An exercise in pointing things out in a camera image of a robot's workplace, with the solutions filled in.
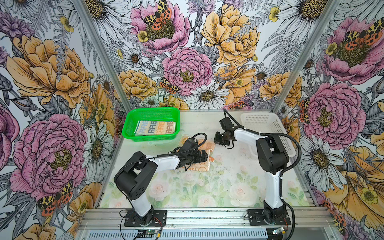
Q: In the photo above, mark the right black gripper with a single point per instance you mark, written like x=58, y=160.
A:
x=216, y=140

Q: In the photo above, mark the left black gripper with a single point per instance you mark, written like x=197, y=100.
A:
x=198, y=158

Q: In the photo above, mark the green plastic basket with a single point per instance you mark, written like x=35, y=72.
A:
x=165, y=114

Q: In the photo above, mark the white plastic basket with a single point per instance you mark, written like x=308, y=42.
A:
x=264, y=122

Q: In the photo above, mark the striped rabbit text towel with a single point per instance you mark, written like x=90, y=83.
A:
x=154, y=128

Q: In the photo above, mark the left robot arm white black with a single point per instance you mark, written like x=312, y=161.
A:
x=133, y=179

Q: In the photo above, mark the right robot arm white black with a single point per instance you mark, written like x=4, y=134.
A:
x=273, y=159

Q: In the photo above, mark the small green circuit board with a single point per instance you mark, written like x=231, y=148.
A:
x=278, y=231

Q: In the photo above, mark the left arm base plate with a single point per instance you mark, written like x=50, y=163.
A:
x=154, y=218

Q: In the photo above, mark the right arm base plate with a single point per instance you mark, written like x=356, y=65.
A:
x=258, y=217

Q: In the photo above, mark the aluminium front rail frame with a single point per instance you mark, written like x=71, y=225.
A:
x=308, y=223

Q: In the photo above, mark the right aluminium corner post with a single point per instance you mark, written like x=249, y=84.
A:
x=322, y=25

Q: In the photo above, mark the aluminium corner post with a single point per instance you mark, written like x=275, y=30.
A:
x=93, y=33
x=322, y=25

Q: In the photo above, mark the left aluminium corner post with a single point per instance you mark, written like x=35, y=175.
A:
x=93, y=33

